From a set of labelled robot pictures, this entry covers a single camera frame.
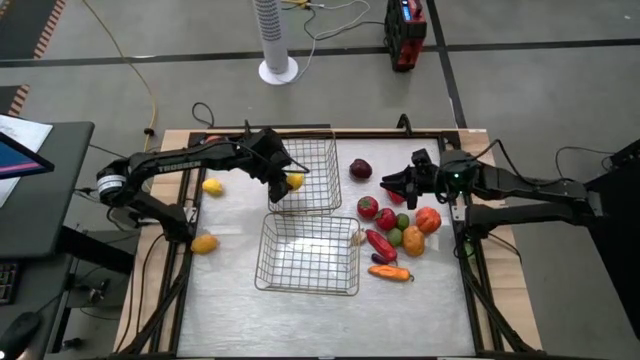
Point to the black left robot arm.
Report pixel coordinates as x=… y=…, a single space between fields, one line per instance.
x=175 y=162

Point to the black computer mouse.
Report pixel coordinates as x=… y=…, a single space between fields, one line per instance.
x=17 y=335

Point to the dark purple plum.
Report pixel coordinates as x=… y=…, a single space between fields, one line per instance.
x=360 y=168

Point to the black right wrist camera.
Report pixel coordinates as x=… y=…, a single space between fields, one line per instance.
x=421 y=157

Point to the small purple eggplant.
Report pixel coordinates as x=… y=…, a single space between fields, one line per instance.
x=379 y=258

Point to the black keyboard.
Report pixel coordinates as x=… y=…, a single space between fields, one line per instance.
x=7 y=282

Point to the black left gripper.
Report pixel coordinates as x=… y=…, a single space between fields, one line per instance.
x=267 y=155

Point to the computer monitor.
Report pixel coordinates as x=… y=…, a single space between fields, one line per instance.
x=17 y=160

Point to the large black box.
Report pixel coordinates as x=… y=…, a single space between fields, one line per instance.
x=610 y=240

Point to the black orange striped mat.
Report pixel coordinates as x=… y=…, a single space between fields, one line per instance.
x=12 y=100
x=30 y=25

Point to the white garlic bulb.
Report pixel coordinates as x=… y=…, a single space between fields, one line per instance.
x=358 y=236

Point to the yellow orange mango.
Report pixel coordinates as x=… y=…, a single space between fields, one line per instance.
x=204 y=244

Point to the black desk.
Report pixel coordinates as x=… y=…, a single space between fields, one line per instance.
x=45 y=200

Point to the white tower fan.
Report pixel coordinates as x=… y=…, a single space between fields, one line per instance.
x=274 y=40

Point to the red black power station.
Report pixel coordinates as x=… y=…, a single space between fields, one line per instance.
x=406 y=40

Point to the red strawberry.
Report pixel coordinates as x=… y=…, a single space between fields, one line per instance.
x=385 y=219

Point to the red chili pepper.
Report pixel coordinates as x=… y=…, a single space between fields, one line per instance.
x=381 y=245

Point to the white paper sheet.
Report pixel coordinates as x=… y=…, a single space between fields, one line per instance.
x=22 y=132

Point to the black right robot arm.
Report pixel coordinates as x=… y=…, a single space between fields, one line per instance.
x=525 y=187

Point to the black table frame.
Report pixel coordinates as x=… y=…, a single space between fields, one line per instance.
x=475 y=310

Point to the orange carrot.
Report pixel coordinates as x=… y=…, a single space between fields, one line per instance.
x=390 y=273

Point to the yellow lemon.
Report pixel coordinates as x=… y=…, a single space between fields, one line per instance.
x=212 y=186
x=295 y=181

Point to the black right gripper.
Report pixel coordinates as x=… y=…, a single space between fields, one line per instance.
x=427 y=182

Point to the orange ribbed tomato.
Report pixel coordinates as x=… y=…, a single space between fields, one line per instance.
x=428 y=220

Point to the red apple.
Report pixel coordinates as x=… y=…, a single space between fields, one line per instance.
x=367 y=207

